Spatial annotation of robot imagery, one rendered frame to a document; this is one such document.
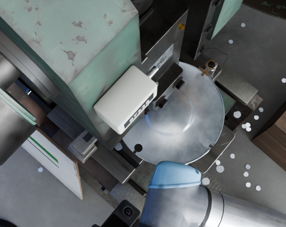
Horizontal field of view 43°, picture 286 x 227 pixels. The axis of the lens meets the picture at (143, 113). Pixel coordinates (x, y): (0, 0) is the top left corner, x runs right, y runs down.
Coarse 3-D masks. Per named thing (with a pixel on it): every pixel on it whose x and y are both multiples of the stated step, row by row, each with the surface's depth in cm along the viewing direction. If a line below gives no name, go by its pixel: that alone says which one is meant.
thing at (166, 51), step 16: (160, 0) 64; (176, 0) 64; (144, 16) 62; (160, 16) 63; (176, 16) 63; (144, 32) 62; (160, 32) 62; (176, 32) 67; (144, 48) 62; (160, 48) 66; (176, 48) 75; (160, 64) 73; (176, 64) 82; (160, 80) 81; (176, 80) 82; (160, 96) 80
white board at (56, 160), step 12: (36, 132) 122; (24, 144) 164; (36, 144) 140; (48, 144) 122; (36, 156) 166; (48, 156) 142; (60, 156) 123; (48, 168) 168; (60, 168) 143; (72, 168) 125; (60, 180) 169; (72, 180) 144
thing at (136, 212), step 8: (120, 208) 73; (128, 208) 73; (136, 208) 74; (112, 216) 72; (120, 216) 72; (128, 216) 72; (136, 216) 73; (104, 224) 70; (112, 224) 71; (120, 224) 71; (128, 224) 72
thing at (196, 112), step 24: (192, 72) 101; (192, 96) 99; (216, 96) 99; (144, 120) 98; (168, 120) 97; (192, 120) 98; (216, 120) 97; (144, 144) 97; (168, 144) 96; (192, 144) 96
